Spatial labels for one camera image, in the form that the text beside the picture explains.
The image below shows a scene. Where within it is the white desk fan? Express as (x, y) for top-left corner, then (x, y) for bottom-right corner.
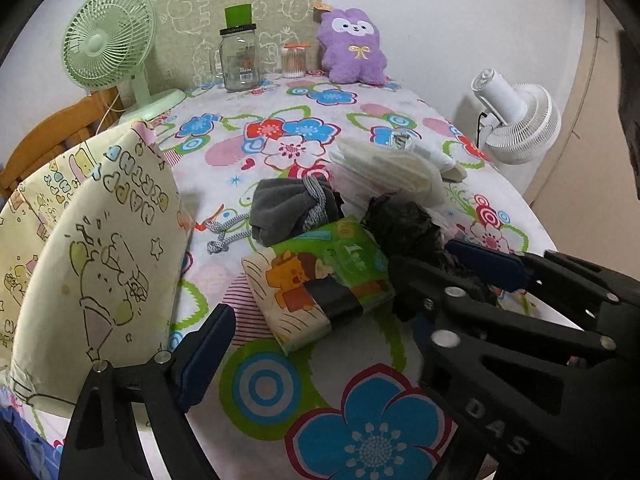
(470, 67), (563, 163)

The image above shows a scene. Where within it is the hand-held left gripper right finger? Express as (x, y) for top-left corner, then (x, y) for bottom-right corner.
(411, 310), (437, 361)

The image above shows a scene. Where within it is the wooden chair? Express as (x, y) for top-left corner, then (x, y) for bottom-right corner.
(0, 91), (123, 201)

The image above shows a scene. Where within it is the white fan cable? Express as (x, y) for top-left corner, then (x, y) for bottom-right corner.
(97, 87), (126, 131)

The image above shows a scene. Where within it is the white tissue stack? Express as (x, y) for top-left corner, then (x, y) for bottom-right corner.
(330, 136), (446, 208)

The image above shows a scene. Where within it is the cotton swab container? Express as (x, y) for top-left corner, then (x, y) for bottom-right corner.
(281, 42), (311, 79)

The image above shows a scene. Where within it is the glass jar with black lid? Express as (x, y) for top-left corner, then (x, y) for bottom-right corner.
(204, 5), (263, 93)

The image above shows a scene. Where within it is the purple plush toy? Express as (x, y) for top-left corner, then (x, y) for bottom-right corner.
(314, 4), (390, 86)

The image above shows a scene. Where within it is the green cartoon tissue pack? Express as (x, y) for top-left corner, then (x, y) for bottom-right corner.
(241, 217), (401, 357)

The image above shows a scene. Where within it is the black plastic bag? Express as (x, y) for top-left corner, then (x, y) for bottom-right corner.
(360, 200), (498, 321)

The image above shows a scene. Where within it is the green desk fan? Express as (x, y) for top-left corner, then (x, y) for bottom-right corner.
(61, 0), (187, 123)

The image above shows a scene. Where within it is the blue bedding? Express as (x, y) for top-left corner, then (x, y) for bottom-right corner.
(0, 375), (68, 466)

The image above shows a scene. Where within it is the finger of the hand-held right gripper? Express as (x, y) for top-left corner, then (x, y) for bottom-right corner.
(387, 255), (621, 467)
(443, 239), (640, 333)

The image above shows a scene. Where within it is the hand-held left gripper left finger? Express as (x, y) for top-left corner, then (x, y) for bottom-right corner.
(59, 304), (237, 480)

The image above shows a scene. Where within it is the cream cartoon fabric storage box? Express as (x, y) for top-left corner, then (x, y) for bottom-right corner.
(0, 119), (196, 418)

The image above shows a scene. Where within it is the green patterned cardboard panel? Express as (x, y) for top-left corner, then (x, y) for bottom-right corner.
(151, 0), (328, 92)

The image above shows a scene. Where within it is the grey drawstring pouch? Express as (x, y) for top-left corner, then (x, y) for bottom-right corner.
(207, 175), (346, 256)

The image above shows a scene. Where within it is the floral sheet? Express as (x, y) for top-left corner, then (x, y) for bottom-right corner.
(120, 67), (558, 480)

